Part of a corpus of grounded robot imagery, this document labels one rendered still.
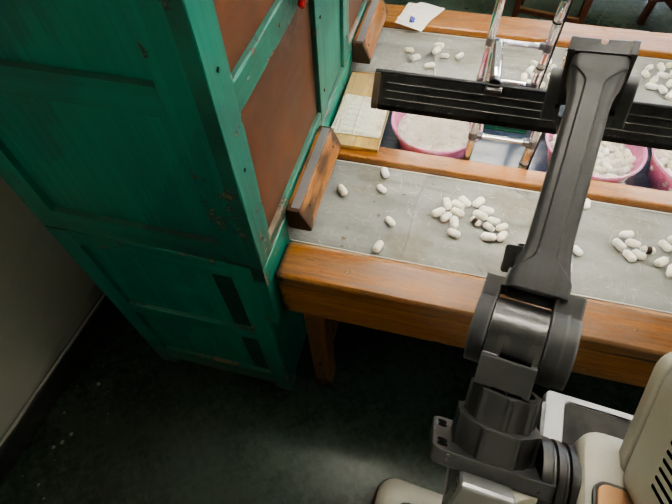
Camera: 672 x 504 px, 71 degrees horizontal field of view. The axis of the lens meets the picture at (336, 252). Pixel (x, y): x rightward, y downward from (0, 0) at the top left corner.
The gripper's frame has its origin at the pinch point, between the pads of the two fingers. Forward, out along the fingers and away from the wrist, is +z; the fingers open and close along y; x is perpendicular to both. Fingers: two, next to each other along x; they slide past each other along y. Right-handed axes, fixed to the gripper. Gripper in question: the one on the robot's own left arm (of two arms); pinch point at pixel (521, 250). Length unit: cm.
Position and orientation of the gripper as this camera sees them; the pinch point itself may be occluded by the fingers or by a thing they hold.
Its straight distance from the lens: 121.1
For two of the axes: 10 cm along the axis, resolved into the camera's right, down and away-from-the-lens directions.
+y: -9.7, -1.9, 1.7
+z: 2.2, -2.8, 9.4
